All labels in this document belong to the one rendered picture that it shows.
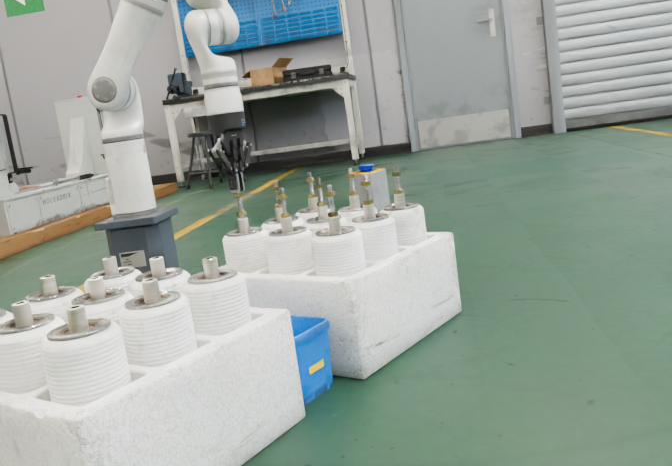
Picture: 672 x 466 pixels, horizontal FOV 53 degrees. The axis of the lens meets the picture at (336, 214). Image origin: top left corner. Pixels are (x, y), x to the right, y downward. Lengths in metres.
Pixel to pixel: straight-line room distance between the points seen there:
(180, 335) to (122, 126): 0.75
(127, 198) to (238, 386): 0.71
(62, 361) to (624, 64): 6.05
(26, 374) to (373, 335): 0.58
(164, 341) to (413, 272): 0.58
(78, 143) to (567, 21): 4.16
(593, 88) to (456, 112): 1.20
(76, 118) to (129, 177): 3.47
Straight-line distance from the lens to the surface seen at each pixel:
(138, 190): 1.59
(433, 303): 1.43
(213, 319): 1.02
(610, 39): 6.55
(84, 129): 4.99
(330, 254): 1.23
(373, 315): 1.24
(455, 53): 6.41
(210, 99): 1.38
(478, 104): 6.41
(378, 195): 1.68
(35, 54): 7.44
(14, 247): 3.70
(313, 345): 1.17
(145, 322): 0.93
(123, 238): 1.59
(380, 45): 6.43
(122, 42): 1.57
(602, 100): 6.53
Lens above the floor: 0.47
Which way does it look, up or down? 9 degrees down
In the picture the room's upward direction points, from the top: 8 degrees counter-clockwise
